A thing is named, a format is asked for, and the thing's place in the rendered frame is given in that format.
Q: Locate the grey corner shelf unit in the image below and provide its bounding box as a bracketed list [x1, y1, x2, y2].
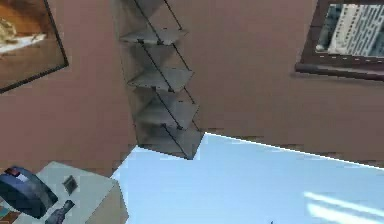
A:
[112, 0, 205, 161]

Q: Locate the small grey square card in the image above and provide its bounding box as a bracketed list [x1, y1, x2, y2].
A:
[62, 175, 79, 196]

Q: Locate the dark grey remote control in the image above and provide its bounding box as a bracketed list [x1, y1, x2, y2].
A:
[44, 199, 76, 224]

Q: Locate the dark framed window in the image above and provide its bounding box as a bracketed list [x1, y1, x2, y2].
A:
[294, 0, 384, 82]

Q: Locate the dark blue rounded box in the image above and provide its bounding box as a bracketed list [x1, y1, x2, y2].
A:
[0, 166, 59, 220]

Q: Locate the framed brown wall picture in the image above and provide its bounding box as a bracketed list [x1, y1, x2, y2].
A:
[0, 0, 70, 95]

